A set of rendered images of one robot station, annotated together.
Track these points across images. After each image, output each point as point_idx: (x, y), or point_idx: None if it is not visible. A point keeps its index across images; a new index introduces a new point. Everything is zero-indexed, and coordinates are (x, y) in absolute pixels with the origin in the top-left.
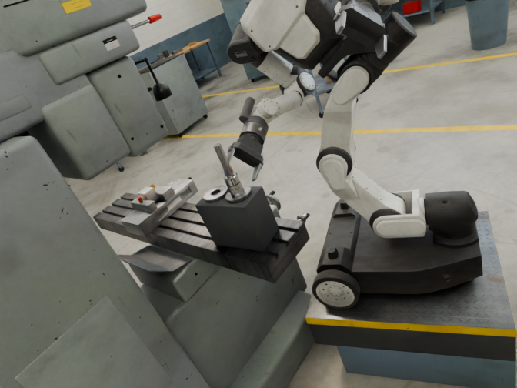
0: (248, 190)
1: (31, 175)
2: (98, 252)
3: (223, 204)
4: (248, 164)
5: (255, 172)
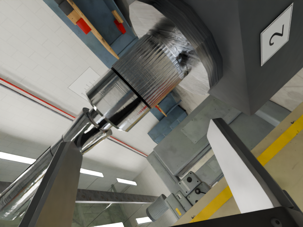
0: (192, 90)
1: None
2: None
3: (130, 3)
4: (228, 216)
5: (230, 163)
